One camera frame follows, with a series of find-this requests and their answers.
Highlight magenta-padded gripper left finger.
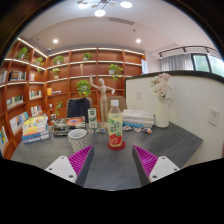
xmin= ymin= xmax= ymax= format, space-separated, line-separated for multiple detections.
xmin=44 ymin=144 xmax=95 ymax=188

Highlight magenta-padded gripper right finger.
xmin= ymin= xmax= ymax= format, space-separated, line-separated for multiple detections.
xmin=131 ymin=144 xmax=181 ymax=187

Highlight clear yellow-green drink bottle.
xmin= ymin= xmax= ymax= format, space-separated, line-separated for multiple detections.
xmin=107 ymin=99 xmax=124 ymax=149

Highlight white geometric-patterned mug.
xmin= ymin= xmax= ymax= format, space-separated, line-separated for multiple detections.
xmin=67 ymin=128 xmax=92 ymax=154

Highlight stack of dark books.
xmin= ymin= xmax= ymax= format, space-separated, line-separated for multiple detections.
xmin=51 ymin=115 xmax=87 ymax=137

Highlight stack of colourful books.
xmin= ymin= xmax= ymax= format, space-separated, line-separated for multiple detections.
xmin=21 ymin=114 xmax=50 ymax=144

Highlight white vase with pink flowers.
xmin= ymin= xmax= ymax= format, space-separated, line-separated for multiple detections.
xmin=148 ymin=72 xmax=174 ymax=129

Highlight stack of white books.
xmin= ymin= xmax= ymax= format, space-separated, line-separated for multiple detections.
xmin=121 ymin=108 xmax=155 ymax=129

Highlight green and white drink carton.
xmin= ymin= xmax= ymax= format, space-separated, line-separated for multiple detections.
xmin=87 ymin=107 xmax=98 ymax=130

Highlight dark blue chair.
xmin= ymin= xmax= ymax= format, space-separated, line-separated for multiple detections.
xmin=65 ymin=97 xmax=94 ymax=124

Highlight tan chair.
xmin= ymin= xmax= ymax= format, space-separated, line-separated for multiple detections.
xmin=106 ymin=95 xmax=128 ymax=113

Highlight wooden artist mannequin figure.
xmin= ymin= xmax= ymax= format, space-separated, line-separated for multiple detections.
xmin=89 ymin=73 xmax=116 ymax=123

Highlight grey curtain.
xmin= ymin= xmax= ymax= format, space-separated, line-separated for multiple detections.
xmin=159 ymin=53 xmax=195 ymax=72

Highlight window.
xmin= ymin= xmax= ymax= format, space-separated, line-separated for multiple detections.
xmin=192 ymin=53 xmax=224 ymax=78

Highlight ceiling air vent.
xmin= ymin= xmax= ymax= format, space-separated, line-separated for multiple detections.
xmin=108 ymin=16 xmax=135 ymax=26

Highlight branched ceiling lamp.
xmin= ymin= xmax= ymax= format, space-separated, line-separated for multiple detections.
xmin=76 ymin=0 xmax=134 ymax=18

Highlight white wall socket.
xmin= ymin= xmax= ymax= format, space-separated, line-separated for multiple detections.
xmin=208 ymin=106 xmax=221 ymax=127

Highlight wooden wall shelf unit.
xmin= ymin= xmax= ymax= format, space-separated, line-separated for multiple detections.
xmin=0 ymin=36 xmax=148 ymax=161

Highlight black track light rail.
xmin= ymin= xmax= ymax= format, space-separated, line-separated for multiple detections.
xmin=158 ymin=45 xmax=221 ymax=59

